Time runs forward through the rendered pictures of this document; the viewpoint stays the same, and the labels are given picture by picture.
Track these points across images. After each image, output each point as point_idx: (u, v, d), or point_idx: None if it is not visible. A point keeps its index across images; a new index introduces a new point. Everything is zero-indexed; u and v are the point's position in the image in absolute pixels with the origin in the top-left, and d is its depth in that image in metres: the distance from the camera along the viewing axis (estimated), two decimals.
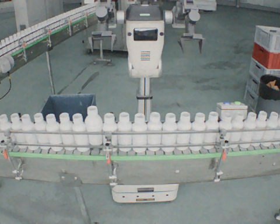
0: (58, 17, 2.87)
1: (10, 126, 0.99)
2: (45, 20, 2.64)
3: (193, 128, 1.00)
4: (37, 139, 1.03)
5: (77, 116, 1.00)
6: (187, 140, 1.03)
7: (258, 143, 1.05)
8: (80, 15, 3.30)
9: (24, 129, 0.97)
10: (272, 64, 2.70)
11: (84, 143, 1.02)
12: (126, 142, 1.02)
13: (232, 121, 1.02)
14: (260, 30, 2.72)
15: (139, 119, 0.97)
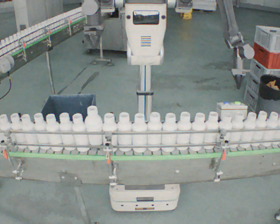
0: (58, 17, 2.87)
1: (10, 126, 0.99)
2: (45, 20, 2.64)
3: (193, 128, 1.00)
4: (37, 139, 1.03)
5: (77, 116, 1.00)
6: (187, 140, 1.03)
7: (258, 143, 1.05)
8: (80, 15, 3.30)
9: (24, 129, 0.97)
10: (272, 64, 2.70)
11: (84, 143, 1.02)
12: (126, 142, 1.02)
13: (232, 121, 1.02)
14: (260, 30, 2.72)
15: (139, 119, 0.97)
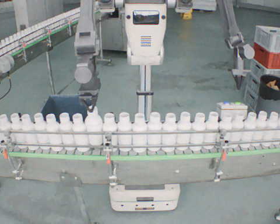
0: (58, 17, 2.87)
1: (10, 126, 0.99)
2: (45, 20, 2.64)
3: (193, 128, 1.00)
4: (37, 139, 1.03)
5: (77, 116, 1.00)
6: (187, 140, 1.03)
7: (258, 143, 1.05)
8: (80, 15, 3.30)
9: (24, 129, 0.97)
10: (272, 64, 2.70)
11: (84, 143, 1.02)
12: (126, 142, 1.02)
13: (232, 121, 1.02)
14: (260, 30, 2.72)
15: (139, 119, 0.97)
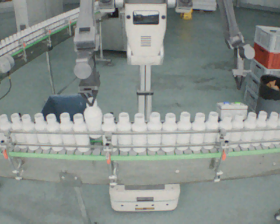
0: (58, 17, 2.87)
1: (10, 127, 0.99)
2: (45, 20, 2.64)
3: (193, 128, 1.00)
4: (37, 139, 1.03)
5: (78, 116, 1.00)
6: (187, 140, 1.03)
7: (258, 143, 1.05)
8: None
9: (24, 129, 0.97)
10: (272, 64, 2.70)
11: (84, 143, 1.02)
12: (126, 142, 1.02)
13: (232, 121, 1.02)
14: (260, 30, 2.72)
15: (139, 119, 0.97)
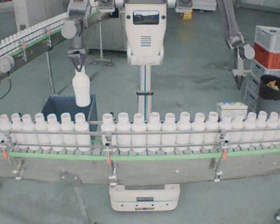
0: (58, 17, 2.87)
1: (10, 127, 0.99)
2: (45, 20, 2.64)
3: (192, 128, 1.00)
4: (37, 139, 1.03)
5: (79, 116, 1.00)
6: (186, 140, 1.03)
7: (258, 143, 1.05)
8: None
9: (24, 129, 0.98)
10: (272, 64, 2.70)
11: (86, 142, 1.02)
12: (125, 142, 1.02)
13: (232, 121, 1.02)
14: (260, 30, 2.72)
15: (138, 119, 0.97)
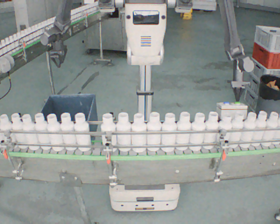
0: None
1: (10, 127, 0.99)
2: (45, 20, 2.64)
3: (192, 128, 1.00)
4: (37, 139, 1.03)
5: (79, 116, 1.00)
6: (186, 140, 1.03)
7: (258, 143, 1.05)
8: (80, 15, 3.30)
9: (24, 129, 0.98)
10: (272, 64, 2.70)
11: (86, 142, 1.02)
12: (125, 142, 1.02)
13: (232, 121, 1.02)
14: (260, 30, 2.72)
15: (138, 119, 0.97)
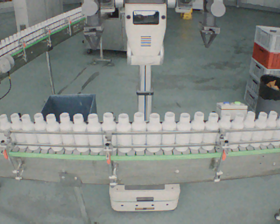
0: (58, 17, 2.87)
1: (10, 127, 0.99)
2: (45, 20, 2.64)
3: (178, 128, 0.99)
4: (37, 139, 1.03)
5: (78, 116, 1.00)
6: (172, 141, 1.03)
7: (247, 144, 1.05)
8: (80, 15, 3.30)
9: (23, 129, 0.98)
10: (272, 64, 2.70)
11: (83, 143, 1.02)
12: None
13: (219, 121, 1.02)
14: (260, 30, 2.72)
15: (122, 119, 0.97)
